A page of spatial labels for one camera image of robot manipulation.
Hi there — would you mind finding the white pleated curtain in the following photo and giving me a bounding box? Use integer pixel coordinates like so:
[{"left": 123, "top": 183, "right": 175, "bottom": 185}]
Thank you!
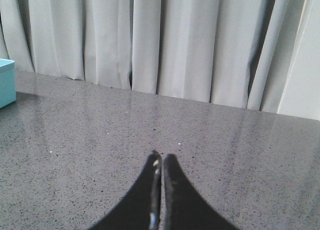
[{"left": 0, "top": 0, "right": 320, "bottom": 120}]

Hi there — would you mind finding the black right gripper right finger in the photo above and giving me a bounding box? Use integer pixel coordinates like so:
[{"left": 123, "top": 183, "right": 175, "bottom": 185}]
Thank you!
[{"left": 163, "top": 154, "right": 237, "bottom": 230}]

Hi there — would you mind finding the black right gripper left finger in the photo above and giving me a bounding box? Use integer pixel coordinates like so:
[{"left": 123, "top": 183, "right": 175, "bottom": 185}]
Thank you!
[{"left": 91, "top": 150, "right": 162, "bottom": 230}]

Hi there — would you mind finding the light blue plastic box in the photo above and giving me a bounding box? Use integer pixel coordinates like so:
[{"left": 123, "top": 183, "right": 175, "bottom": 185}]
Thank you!
[{"left": 0, "top": 58, "right": 16, "bottom": 108}]

